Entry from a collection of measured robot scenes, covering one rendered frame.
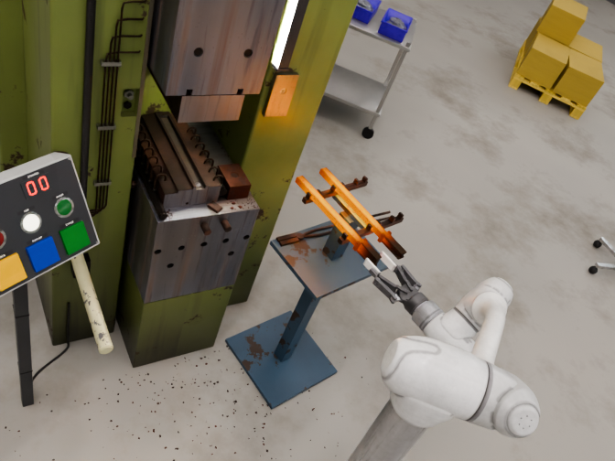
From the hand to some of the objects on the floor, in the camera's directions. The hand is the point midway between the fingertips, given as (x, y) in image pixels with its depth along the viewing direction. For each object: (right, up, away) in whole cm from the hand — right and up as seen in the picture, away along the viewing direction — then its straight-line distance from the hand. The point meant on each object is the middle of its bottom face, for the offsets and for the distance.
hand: (378, 262), depth 188 cm
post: (-134, -57, +36) cm, 150 cm away
